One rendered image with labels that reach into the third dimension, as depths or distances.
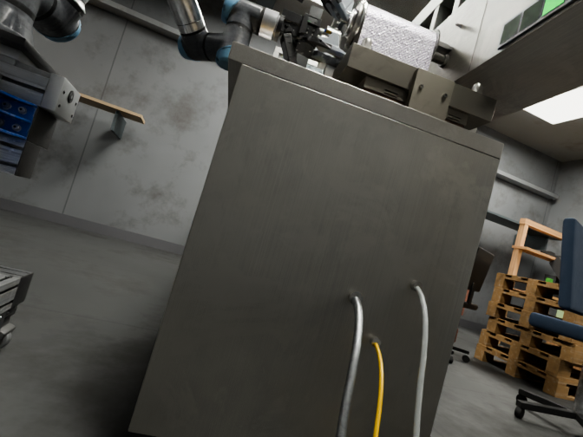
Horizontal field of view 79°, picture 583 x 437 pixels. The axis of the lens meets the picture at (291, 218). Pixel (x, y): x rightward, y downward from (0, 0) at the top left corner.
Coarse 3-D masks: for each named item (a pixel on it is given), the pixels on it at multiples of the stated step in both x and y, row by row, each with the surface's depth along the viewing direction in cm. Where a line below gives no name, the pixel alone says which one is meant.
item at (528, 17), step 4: (540, 0) 79; (536, 4) 80; (540, 4) 78; (532, 8) 81; (536, 8) 79; (524, 12) 83; (528, 12) 82; (532, 12) 80; (536, 12) 79; (524, 16) 83; (528, 16) 81; (532, 16) 80; (536, 16) 79; (524, 20) 82; (528, 20) 81; (532, 20) 80; (524, 24) 82; (528, 24) 80
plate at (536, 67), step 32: (480, 0) 106; (512, 0) 90; (576, 0) 70; (448, 32) 121; (480, 32) 101; (544, 32) 79; (576, 32) 76; (448, 64) 114; (480, 64) 96; (512, 64) 92; (544, 64) 89; (576, 64) 85; (512, 96) 106; (544, 96) 102
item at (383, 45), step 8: (368, 32) 105; (360, 40) 105; (376, 40) 106; (384, 40) 106; (392, 40) 106; (376, 48) 106; (384, 48) 106; (392, 48) 106; (400, 48) 107; (408, 48) 107; (392, 56) 106; (400, 56) 107; (408, 56) 107; (416, 56) 108; (424, 56) 108; (416, 64) 108; (424, 64) 108
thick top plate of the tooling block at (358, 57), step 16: (352, 48) 83; (352, 64) 83; (368, 64) 84; (384, 64) 85; (400, 64) 85; (352, 80) 89; (384, 80) 85; (400, 80) 85; (464, 96) 88; (480, 96) 89; (464, 112) 89; (480, 112) 89
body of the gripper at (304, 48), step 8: (280, 16) 98; (288, 16) 100; (296, 16) 100; (304, 16) 99; (312, 16) 99; (280, 24) 98; (288, 24) 100; (296, 24) 100; (304, 24) 99; (312, 24) 99; (280, 32) 100; (288, 32) 100; (296, 32) 100; (304, 32) 99; (312, 32) 100; (296, 40) 100; (296, 48) 103; (304, 48) 102; (312, 48) 101
